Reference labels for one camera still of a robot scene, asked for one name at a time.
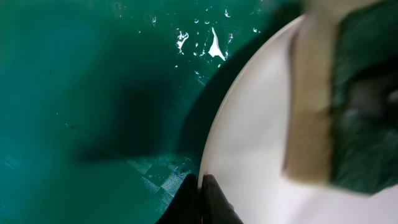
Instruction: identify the green yellow sponge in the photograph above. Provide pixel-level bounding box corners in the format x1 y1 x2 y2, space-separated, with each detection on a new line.
282 0 397 195

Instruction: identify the teal plastic tray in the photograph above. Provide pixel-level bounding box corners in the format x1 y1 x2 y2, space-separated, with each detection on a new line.
1 0 302 223

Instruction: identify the pale pink plate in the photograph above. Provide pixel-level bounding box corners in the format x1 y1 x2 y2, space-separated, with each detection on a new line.
199 18 397 224

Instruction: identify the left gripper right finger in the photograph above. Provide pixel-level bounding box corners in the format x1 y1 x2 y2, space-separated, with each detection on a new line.
201 174 243 224

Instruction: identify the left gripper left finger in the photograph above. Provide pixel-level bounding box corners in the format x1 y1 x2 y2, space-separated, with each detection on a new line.
155 174 201 224

